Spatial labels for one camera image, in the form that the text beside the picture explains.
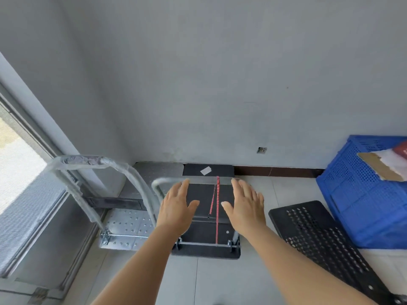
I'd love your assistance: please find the person's left hand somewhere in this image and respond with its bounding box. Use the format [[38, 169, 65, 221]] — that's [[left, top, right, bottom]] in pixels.
[[157, 179, 200, 234]]

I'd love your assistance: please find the person's right hand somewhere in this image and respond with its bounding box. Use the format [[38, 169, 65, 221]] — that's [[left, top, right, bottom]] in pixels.
[[221, 178, 266, 236]]

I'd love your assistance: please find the person's right forearm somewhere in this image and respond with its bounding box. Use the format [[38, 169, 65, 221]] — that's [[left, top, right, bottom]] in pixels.
[[239, 223, 379, 305]]

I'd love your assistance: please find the person's left forearm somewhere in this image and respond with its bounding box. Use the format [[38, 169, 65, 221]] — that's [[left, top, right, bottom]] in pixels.
[[92, 224, 191, 305]]

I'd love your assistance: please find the black platform trolley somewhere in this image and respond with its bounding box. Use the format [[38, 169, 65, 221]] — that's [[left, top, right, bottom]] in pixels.
[[152, 163, 241, 260]]

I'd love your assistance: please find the black perforated plastic panel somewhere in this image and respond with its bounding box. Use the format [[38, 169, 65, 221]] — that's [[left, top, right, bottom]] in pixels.
[[268, 200, 407, 305]]

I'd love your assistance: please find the blue perforated plastic crate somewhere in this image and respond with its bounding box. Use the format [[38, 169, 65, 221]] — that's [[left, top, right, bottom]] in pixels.
[[315, 134, 407, 250]]

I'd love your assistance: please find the brown cardboard piece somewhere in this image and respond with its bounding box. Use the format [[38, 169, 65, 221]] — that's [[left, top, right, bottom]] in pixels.
[[356, 151, 405, 182]]

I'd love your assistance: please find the white paper sheet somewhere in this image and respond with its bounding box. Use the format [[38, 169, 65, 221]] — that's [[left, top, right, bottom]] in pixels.
[[378, 148, 407, 182]]

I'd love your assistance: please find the dark red packet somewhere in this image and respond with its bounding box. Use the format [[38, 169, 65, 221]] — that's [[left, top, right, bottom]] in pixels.
[[392, 143, 407, 160]]

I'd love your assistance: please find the red strap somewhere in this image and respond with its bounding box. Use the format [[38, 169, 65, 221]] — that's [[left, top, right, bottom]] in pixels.
[[209, 176, 221, 245]]

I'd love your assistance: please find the silver platform trolley wrapped handle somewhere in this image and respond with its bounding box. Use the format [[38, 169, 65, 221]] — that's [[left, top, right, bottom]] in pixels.
[[47, 155, 185, 251]]

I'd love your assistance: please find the grey window frame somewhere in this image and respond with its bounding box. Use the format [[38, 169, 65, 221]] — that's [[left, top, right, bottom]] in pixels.
[[0, 52, 107, 299]]

